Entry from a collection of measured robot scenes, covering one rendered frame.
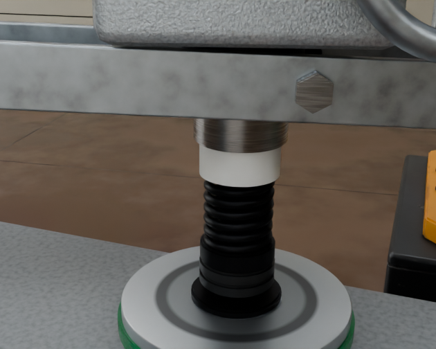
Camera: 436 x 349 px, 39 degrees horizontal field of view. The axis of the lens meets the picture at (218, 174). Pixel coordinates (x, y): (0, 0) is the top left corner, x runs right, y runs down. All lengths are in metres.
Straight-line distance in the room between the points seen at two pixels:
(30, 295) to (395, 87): 0.45
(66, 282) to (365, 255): 2.13
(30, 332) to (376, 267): 2.14
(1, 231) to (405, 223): 0.74
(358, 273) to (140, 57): 2.22
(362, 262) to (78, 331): 2.13
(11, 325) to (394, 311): 0.40
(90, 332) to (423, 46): 0.43
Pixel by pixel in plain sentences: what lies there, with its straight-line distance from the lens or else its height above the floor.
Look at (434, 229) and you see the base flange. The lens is 1.17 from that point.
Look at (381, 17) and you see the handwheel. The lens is 0.36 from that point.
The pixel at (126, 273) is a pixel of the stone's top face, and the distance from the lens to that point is 0.75.
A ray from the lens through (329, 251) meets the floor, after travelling 2.77.
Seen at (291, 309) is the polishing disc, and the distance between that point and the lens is 0.57.
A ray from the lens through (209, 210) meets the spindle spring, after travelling 0.54.
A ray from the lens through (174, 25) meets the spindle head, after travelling 0.40.
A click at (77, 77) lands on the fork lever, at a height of 1.14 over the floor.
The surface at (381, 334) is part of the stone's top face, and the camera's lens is 0.66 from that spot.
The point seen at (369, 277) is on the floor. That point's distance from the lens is 2.60.
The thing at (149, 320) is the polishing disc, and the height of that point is 0.93.
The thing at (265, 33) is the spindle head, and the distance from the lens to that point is 0.40.
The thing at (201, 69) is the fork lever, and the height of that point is 1.15.
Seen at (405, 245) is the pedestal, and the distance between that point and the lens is 1.16.
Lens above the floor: 1.23
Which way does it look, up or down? 20 degrees down
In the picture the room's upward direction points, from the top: 1 degrees clockwise
